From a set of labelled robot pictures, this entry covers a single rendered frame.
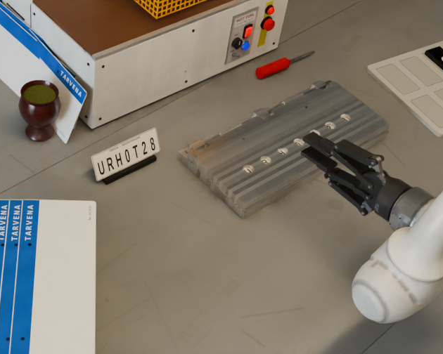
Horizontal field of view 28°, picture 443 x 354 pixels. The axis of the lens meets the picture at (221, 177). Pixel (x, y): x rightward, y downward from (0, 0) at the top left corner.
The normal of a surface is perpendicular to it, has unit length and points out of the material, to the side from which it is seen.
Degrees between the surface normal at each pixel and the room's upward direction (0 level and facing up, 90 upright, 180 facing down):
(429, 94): 0
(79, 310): 0
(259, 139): 0
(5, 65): 63
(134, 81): 90
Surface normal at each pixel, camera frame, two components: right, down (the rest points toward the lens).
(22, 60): -0.58, 0.05
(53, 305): 0.14, -0.70
